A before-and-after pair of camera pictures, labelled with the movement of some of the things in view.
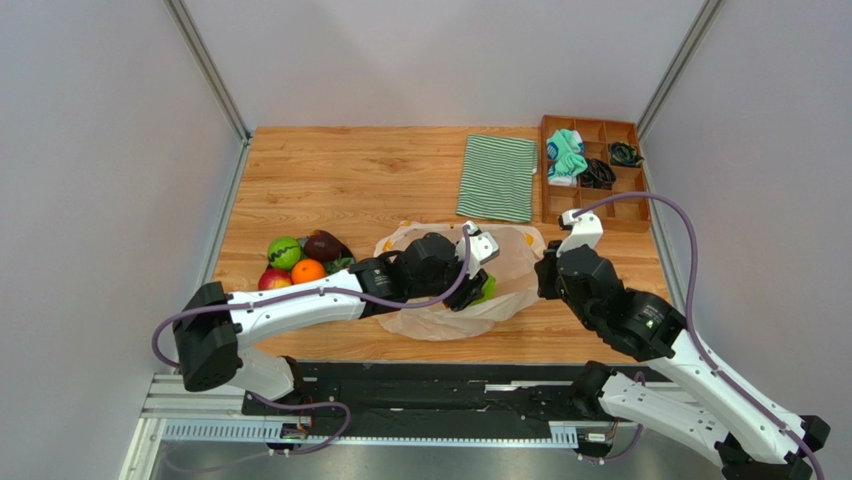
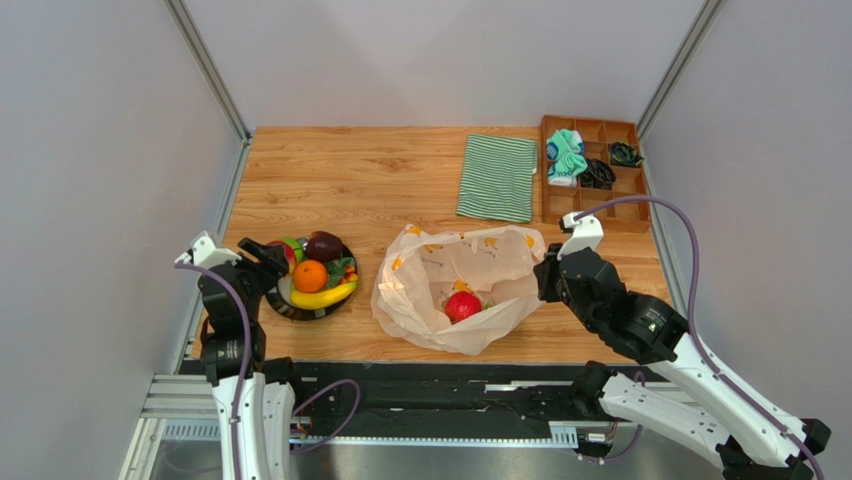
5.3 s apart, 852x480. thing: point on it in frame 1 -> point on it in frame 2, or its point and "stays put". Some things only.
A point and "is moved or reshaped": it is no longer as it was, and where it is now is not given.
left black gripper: x=468 y=292 -> x=268 y=256
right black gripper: x=549 y=275 stays put
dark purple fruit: x=322 y=246 stays put
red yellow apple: x=272 y=278 is moved or reshaped
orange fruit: x=306 y=270 stays put
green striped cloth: x=497 y=178 stays put
